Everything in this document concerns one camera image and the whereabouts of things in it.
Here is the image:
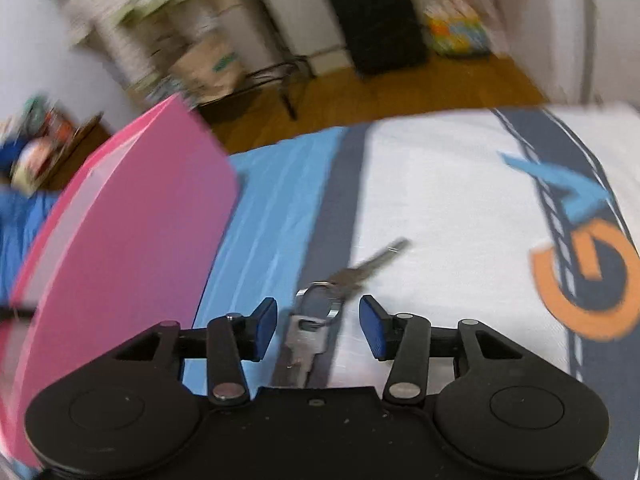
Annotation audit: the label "black suitcase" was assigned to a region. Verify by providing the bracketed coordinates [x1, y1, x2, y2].
[329, 0, 428, 76]

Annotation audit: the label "pink cardboard box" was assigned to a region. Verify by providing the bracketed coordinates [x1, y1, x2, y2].
[1, 96, 239, 466]

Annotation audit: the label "black metal rack frame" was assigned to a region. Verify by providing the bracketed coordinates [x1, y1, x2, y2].
[196, 55, 317, 122]

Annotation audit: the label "colourful printed gift bag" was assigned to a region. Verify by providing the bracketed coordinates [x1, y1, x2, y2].
[423, 0, 491, 58]

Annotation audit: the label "silver keys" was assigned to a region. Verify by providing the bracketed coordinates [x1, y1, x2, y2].
[270, 237, 410, 388]

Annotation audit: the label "blue sleeve forearm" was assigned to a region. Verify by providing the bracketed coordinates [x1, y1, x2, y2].
[0, 184, 60, 304]

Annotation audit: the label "large brown paper bag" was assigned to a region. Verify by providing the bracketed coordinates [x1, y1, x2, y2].
[169, 32, 245, 102]

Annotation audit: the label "dark wooden dresser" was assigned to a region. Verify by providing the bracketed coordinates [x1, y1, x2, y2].
[0, 96, 114, 191]

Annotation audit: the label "striped blue white bedsheet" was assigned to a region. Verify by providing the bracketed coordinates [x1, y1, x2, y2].
[0, 102, 640, 480]

